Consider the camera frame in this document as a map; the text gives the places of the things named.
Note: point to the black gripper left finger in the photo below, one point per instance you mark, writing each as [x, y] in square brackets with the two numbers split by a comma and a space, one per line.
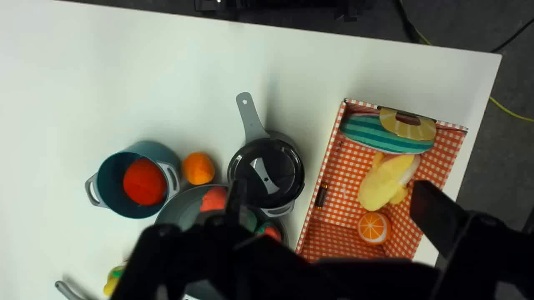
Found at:
[235, 202]

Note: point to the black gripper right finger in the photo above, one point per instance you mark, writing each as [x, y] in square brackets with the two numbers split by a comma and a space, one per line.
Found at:
[435, 214]

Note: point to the orange round plushie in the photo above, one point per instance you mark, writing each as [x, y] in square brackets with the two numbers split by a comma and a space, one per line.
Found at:
[143, 184]

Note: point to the gray plate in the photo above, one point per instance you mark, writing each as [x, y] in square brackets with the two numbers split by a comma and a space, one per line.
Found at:
[180, 209]

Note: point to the blue pot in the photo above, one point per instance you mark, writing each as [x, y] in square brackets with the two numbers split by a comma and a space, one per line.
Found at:
[110, 169]

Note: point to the green leafy carrot toy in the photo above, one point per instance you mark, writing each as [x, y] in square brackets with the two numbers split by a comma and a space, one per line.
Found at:
[270, 232]

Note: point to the small orange fruit toy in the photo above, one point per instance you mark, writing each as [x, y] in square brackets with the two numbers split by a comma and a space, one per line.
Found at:
[198, 169]

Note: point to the yellow banana toy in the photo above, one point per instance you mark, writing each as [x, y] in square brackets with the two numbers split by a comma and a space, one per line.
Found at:
[384, 184]

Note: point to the orange slice toy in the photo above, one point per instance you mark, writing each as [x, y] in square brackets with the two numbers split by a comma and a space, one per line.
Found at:
[372, 227]

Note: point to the pineapple slice toy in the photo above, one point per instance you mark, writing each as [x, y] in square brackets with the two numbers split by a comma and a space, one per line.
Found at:
[410, 130]

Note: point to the teal striped toy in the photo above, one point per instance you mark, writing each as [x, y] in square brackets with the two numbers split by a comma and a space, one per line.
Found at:
[372, 135]

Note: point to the red checkered basket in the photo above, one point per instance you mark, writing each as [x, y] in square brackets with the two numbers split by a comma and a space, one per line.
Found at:
[338, 184]

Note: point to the yellow green corn toy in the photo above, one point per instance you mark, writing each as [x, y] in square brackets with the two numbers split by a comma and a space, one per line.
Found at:
[112, 284]

